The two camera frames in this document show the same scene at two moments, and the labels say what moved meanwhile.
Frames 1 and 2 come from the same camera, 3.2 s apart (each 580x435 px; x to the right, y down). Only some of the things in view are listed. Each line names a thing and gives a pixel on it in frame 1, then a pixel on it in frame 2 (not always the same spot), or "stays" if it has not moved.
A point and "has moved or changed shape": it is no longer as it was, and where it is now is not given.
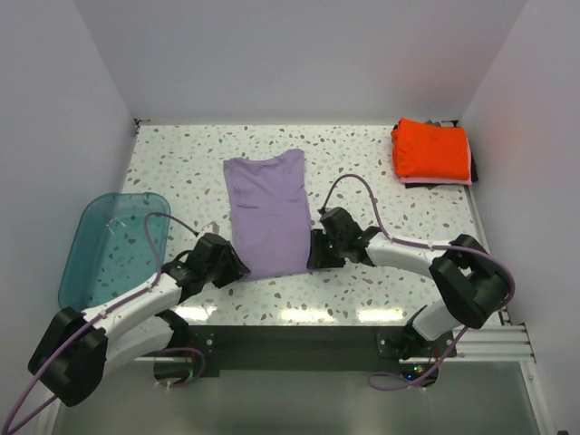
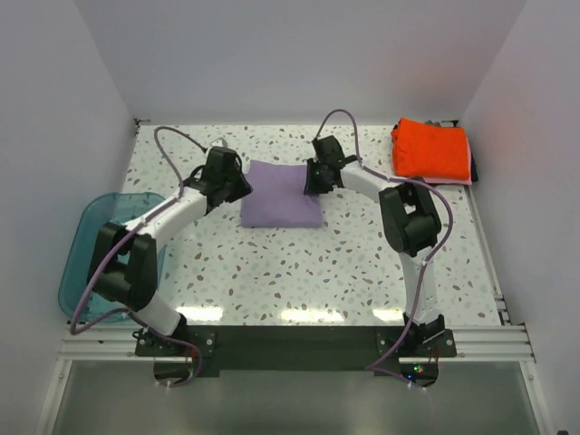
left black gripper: x=236 y=270 to x=244 y=188
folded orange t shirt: x=426 y=150 stays
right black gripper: x=317 y=259 to x=313 y=188
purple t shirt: x=270 y=211 has moved or changed shape
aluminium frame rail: x=495 y=343 stays
